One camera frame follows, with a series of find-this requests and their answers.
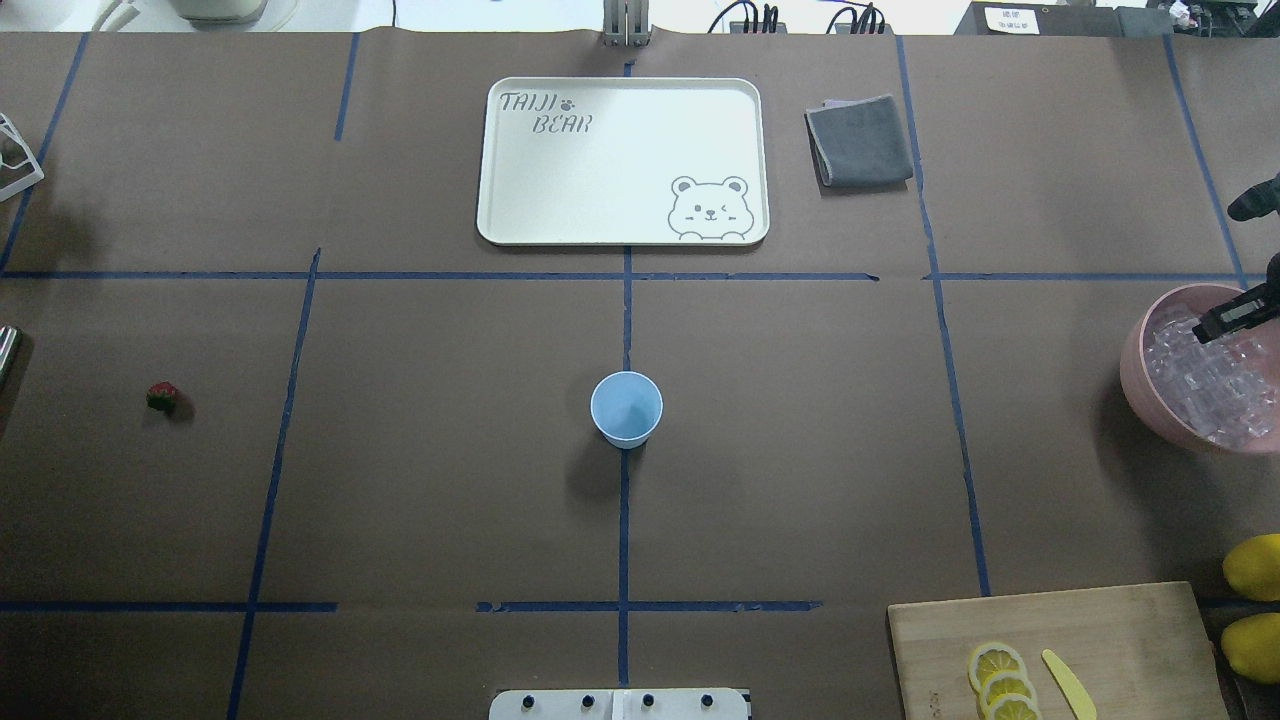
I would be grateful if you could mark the grey metal post bracket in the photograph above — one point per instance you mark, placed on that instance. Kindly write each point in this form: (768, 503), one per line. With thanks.
(626, 23)

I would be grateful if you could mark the yellow plastic knife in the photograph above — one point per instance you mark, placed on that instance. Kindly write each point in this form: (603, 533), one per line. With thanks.
(1079, 700)

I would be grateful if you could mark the black cable connectors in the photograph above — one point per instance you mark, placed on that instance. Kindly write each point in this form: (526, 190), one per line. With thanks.
(748, 18)
(857, 18)

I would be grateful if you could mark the pink bowl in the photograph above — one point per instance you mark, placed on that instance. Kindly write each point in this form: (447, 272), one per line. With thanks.
(1140, 390)

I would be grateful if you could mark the lemon slice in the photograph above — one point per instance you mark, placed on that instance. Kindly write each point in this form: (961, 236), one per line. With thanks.
(998, 685)
(1013, 706)
(991, 658)

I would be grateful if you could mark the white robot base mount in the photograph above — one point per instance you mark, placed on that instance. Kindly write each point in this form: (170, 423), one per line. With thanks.
(607, 703)

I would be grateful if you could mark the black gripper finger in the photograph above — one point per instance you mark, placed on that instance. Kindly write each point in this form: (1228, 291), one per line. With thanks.
(1243, 313)

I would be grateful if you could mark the wooden cutting board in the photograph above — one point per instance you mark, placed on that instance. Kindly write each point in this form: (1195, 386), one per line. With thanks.
(1140, 651)

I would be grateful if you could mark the black box with label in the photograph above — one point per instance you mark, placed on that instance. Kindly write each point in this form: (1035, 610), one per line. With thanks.
(1008, 18)

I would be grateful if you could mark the grey folded cloth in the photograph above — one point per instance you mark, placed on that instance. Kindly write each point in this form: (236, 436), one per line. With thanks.
(859, 143)

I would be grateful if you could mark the steel muddler with black tip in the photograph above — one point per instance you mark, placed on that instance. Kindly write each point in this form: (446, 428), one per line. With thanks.
(11, 339)

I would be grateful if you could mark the clear ice cubes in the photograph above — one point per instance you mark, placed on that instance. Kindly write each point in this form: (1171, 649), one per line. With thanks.
(1222, 389)

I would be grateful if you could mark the red strawberry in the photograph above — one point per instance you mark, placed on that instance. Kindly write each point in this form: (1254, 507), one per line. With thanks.
(163, 397)

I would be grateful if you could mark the white wire cup rack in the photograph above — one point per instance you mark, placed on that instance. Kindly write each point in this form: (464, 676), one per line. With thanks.
(20, 168)

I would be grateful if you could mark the light blue plastic cup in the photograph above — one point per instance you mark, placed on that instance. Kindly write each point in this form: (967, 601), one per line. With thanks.
(626, 407)

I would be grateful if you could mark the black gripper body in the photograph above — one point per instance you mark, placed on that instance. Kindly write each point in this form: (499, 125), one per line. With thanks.
(1238, 314)

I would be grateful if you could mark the cream bear serving tray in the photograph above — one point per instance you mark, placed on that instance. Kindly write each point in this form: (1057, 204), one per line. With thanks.
(623, 161)

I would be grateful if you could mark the yellow lemon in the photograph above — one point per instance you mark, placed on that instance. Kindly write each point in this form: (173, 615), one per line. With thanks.
(1251, 647)
(1251, 569)

